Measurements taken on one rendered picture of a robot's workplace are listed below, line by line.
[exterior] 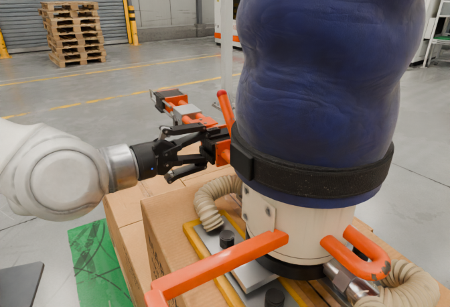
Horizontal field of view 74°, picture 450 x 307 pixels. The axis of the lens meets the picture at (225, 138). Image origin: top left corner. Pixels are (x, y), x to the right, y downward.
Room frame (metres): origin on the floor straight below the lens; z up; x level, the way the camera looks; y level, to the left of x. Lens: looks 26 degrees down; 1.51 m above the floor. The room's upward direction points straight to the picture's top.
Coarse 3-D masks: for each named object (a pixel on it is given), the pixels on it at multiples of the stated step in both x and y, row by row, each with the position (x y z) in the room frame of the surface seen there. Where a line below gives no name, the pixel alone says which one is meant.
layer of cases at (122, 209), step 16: (192, 144) 1.88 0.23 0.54; (160, 176) 1.47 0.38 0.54; (192, 176) 1.47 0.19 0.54; (208, 176) 1.47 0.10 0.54; (128, 192) 1.32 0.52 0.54; (144, 192) 1.32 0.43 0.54; (160, 192) 1.32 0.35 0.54; (112, 208) 1.19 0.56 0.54; (128, 208) 1.19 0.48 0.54; (112, 224) 1.24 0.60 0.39; (128, 224) 1.08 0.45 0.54; (128, 240) 0.98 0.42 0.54; (144, 240) 0.98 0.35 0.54; (128, 256) 0.92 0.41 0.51; (144, 256) 0.89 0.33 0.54; (128, 272) 1.02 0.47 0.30; (144, 272) 0.81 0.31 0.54; (144, 288) 0.74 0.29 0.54; (144, 304) 0.75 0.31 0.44
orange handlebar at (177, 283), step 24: (192, 120) 0.72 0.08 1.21; (264, 240) 0.31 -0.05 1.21; (288, 240) 0.32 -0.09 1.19; (336, 240) 0.31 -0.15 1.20; (360, 240) 0.31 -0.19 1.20; (192, 264) 0.27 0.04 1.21; (216, 264) 0.27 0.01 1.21; (240, 264) 0.28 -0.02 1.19; (360, 264) 0.27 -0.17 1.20; (384, 264) 0.27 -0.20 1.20; (168, 288) 0.23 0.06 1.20; (192, 288) 0.25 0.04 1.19
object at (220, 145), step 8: (208, 128) 0.64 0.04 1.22; (208, 144) 0.58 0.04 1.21; (216, 144) 0.56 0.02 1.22; (224, 144) 0.57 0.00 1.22; (200, 152) 0.61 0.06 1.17; (208, 152) 0.59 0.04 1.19; (216, 152) 0.56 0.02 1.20; (208, 160) 0.58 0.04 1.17; (216, 160) 0.56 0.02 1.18; (224, 160) 0.57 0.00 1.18
